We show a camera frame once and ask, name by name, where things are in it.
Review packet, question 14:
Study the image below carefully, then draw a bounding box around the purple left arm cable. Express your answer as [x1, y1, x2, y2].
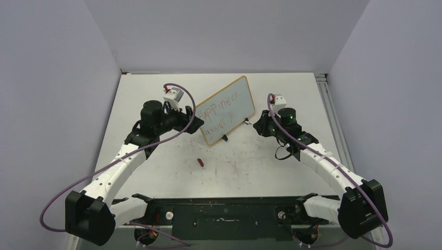
[39, 83, 197, 250]

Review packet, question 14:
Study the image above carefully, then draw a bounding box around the aluminium rail front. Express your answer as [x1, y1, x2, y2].
[70, 203, 384, 242]

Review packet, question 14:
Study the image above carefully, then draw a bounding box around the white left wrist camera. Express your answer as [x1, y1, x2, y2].
[163, 87, 184, 111]

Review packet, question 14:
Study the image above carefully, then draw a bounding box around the red marker cap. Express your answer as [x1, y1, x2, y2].
[197, 158, 204, 168]

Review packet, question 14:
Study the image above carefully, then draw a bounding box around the aluminium rail right side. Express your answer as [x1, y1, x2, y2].
[314, 73, 354, 172]

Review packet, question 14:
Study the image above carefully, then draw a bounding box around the aluminium rail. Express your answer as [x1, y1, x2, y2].
[314, 73, 354, 172]
[70, 203, 384, 242]

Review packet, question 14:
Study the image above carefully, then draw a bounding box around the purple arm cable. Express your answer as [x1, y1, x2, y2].
[39, 83, 197, 250]
[266, 93, 395, 248]

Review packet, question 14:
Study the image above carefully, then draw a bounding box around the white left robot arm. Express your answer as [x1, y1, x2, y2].
[65, 100, 204, 246]

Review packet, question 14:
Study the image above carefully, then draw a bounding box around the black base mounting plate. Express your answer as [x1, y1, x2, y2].
[134, 194, 333, 241]

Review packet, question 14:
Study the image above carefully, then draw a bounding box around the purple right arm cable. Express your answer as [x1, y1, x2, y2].
[266, 93, 395, 248]

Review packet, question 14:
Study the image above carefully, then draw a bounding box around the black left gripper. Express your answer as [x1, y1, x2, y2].
[155, 102, 203, 135]

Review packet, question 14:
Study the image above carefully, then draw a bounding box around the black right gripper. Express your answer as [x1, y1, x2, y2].
[254, 109, 287, 140]

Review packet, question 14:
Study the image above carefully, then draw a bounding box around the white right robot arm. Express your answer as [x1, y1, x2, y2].
[253, 108, 388, 239]

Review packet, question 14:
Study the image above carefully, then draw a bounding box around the yellow framed whiteboard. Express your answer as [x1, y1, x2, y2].
[195, 76, 255, 146]

